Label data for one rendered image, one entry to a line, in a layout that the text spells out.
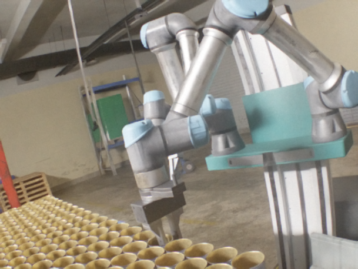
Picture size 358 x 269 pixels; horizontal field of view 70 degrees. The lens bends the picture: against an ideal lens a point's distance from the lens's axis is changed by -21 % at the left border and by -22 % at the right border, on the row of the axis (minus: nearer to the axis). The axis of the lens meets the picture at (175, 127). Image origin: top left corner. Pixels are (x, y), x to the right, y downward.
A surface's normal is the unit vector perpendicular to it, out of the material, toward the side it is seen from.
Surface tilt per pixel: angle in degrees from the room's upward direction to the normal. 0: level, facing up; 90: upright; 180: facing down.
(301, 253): 90
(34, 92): 90
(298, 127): 90
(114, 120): 90
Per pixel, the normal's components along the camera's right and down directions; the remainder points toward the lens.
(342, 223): -0.70, 0.25
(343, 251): -0.87, 0.27
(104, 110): 0.66, -0.13
